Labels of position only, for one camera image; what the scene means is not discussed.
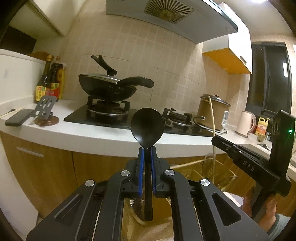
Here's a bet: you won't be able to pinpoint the black gas stove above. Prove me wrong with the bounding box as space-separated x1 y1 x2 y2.
63 95 213 138

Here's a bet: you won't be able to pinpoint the person's right forearm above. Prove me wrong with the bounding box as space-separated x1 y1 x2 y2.
266 214 292 241

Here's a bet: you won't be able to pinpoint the white and yellow wall cabinet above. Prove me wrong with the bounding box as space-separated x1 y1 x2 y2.
202 2 253 75

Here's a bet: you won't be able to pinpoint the black smartphone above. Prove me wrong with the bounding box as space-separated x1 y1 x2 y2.
5 109 32 127

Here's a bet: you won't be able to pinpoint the dark sauce bottle red label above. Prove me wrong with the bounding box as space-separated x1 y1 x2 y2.
49 56 63 99

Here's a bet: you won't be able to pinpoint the black plastic spoon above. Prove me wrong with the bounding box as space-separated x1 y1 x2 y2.
130 108 164 221

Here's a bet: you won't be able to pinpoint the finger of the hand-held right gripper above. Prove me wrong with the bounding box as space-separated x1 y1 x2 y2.
212 136 240 161

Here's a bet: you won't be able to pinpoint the glass lid with black handle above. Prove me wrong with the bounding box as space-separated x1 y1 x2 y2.
79 55 121 84

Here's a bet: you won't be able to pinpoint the white electric kettle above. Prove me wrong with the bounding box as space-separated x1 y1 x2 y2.
235 110 257 137

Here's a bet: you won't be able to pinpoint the brown rice cooker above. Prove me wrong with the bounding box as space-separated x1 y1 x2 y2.
196 93 231 131

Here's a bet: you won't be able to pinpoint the person's right hand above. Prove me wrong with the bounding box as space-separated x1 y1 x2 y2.
242 191 278 232

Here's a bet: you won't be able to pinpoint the wooden base cabinets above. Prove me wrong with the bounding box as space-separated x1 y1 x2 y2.
0 130 234 219

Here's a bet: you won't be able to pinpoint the yellow slotted utensil basket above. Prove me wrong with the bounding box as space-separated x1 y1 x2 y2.
122 153 239 234

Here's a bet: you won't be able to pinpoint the grey phone stand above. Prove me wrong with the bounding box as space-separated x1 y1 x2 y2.
34 95 60 127

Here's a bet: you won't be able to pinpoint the black power cable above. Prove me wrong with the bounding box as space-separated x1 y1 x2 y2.
193 115 228 135

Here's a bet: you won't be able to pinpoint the grey range hood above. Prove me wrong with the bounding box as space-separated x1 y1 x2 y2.
105 0 239 45

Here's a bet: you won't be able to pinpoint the dark window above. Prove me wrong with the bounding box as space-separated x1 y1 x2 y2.
245 42 293 115

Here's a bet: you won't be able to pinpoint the yellow plastic bottle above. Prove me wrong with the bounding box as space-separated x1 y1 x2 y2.
60 67 67 99

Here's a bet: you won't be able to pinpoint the dark soy sauce bottle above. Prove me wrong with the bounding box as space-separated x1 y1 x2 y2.
35 55 53 103

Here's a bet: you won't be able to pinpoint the black wok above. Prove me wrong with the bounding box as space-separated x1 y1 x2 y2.
78 73 154 103

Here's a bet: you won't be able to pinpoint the wooden chopstick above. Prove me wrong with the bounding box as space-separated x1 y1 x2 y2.
0 107 26 118
207 95 219 183

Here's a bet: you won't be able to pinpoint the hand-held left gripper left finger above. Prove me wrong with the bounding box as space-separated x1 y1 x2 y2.
26 147 145 241

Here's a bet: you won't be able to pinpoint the yellow cooking oil jug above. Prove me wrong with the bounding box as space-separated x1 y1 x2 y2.
255 117 270 136

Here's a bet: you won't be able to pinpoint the brown box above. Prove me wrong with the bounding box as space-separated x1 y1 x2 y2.
27 52 47 62

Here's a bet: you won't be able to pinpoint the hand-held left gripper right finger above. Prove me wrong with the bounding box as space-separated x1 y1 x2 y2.
150 147 270 241

